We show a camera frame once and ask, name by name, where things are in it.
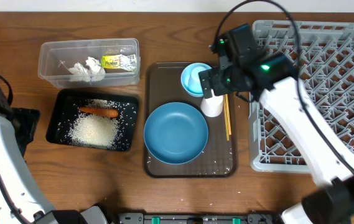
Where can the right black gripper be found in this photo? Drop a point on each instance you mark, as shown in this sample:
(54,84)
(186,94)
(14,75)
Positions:
(206,82)

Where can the wooden chopstick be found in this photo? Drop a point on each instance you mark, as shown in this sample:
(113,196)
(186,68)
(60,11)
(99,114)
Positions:
(225,118)
(228,114)

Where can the light blue cup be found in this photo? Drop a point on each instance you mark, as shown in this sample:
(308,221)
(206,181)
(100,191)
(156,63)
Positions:
(194,80)

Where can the pink cup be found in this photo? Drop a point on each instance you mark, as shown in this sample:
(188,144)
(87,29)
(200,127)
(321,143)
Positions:
(212,107)

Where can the light blue bowl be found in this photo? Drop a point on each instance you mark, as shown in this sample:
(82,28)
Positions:
(185,76)

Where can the dark blue plate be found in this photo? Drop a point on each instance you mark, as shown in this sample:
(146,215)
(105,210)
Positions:
(176,133)

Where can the yellow foil snack wrapper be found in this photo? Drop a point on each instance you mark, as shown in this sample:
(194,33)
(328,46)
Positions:
(124,62)

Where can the orange carrot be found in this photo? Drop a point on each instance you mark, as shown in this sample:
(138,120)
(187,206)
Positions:
(110,113)

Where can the white tissue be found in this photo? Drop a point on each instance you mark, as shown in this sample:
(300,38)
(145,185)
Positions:
(97,72)
(79,73)

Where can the pile of white rice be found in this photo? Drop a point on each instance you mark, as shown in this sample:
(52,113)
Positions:
(76,128)

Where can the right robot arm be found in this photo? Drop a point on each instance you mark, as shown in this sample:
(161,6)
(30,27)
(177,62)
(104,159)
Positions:
(273,81)

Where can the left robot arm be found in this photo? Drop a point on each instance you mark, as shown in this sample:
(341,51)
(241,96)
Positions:
(21,200)

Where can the grey dishwasher rack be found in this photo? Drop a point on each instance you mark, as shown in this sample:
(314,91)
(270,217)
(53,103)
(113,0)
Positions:
(327,69)

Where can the black waste tray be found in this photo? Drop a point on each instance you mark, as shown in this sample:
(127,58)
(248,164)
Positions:
(64,95)

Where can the brown serving tray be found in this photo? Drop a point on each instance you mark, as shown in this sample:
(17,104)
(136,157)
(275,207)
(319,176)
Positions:
(218,159)

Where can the clear plastic bin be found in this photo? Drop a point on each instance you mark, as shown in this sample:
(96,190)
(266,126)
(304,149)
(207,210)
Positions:
(57,57)

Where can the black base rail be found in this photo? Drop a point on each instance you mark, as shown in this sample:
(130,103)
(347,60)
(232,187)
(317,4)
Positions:
(178,218)

